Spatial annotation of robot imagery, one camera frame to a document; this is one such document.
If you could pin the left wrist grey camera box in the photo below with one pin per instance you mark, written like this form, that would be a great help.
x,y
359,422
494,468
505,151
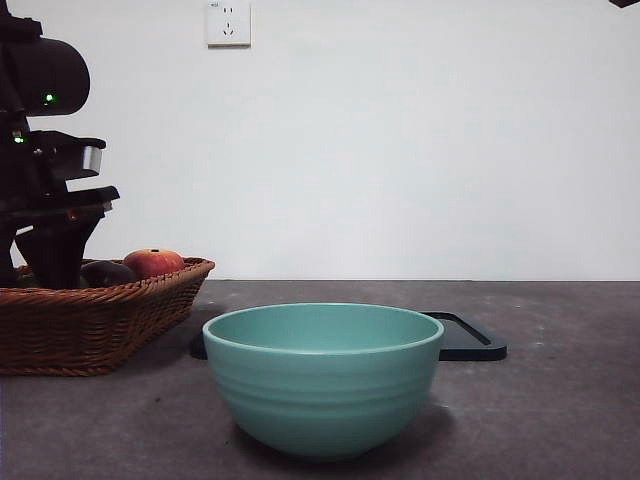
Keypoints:
x,y
75,155

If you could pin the dark purple round fruit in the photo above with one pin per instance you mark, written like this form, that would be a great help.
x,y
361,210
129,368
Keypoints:
x,y
107,274

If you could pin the brown wicker basket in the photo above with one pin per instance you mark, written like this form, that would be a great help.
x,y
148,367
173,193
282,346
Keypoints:
x,y
75,330

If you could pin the white wall power socket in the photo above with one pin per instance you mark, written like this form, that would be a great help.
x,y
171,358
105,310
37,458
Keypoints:
x,y
230,25

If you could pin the teal ceramic bowl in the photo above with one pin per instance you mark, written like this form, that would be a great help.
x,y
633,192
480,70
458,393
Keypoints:
x,y
325,390

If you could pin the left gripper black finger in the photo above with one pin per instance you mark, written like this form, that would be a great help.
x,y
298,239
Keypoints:
x,y
57,255
5,255

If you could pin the black rectangular tray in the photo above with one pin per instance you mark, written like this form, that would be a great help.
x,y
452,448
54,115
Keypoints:
x,y
475,345

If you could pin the red apple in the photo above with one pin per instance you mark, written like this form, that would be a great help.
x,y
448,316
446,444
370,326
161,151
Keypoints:
x,y
152,261

